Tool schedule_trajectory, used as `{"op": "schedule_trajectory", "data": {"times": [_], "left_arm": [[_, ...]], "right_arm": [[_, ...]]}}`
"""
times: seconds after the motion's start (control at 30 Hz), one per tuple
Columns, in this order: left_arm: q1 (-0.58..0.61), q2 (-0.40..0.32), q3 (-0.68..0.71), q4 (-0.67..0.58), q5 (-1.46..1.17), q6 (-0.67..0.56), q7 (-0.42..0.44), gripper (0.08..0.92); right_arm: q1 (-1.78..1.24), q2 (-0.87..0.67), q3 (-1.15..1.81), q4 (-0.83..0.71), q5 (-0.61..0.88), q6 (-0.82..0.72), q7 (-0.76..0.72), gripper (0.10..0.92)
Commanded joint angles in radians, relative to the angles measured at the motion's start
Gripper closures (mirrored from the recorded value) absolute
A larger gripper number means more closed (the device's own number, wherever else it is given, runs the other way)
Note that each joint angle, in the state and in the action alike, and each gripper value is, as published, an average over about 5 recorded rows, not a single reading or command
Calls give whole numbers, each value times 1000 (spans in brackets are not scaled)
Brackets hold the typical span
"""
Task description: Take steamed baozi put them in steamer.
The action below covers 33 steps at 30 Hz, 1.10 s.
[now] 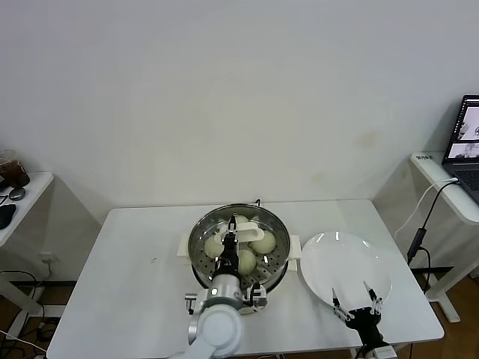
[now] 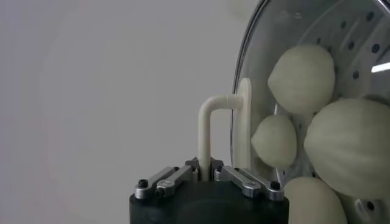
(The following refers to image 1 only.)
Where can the white side table under laptop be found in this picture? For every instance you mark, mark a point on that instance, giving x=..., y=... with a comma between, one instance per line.
x=434, y=168

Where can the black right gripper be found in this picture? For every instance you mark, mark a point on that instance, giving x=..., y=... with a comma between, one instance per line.
x=366, y=323

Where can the plastic cup of iced coffee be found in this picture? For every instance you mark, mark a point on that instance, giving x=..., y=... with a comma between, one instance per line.
x=15, y=174

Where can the white round plate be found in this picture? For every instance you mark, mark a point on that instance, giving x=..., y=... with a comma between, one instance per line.
x=337, y=261

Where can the white wall outlet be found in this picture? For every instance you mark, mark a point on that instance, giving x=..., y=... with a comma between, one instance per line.
x=48, y=258

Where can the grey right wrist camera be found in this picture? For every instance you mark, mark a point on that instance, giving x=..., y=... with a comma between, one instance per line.
x=383, y=352

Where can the white side table under cup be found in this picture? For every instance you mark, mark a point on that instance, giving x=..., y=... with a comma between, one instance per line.
x=33, y=190

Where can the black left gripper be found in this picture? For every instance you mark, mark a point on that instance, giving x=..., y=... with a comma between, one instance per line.
x=228, y=261

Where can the dark grey open laptop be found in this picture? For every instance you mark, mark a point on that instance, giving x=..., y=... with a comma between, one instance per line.
x=467, y=175

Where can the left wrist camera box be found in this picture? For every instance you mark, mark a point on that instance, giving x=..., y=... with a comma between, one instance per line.
x=259, y=297

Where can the black computer mouse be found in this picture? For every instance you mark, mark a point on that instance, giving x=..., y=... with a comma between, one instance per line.
x=5, y=216

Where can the small round grey puck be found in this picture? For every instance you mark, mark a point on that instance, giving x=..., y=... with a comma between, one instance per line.
x=18, y=192

